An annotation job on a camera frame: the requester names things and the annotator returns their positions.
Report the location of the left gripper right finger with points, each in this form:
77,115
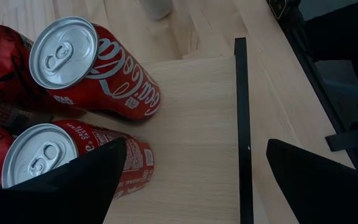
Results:
322,193

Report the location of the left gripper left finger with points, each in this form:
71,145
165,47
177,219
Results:
57,199

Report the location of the silver Diet Coke can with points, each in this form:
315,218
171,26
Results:
157,7

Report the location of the wooden shelf with black legs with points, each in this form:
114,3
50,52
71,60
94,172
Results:
191,140

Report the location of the black table clamp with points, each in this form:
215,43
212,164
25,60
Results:
350,140

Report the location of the black metal table frame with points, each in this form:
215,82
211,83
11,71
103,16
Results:
294,21

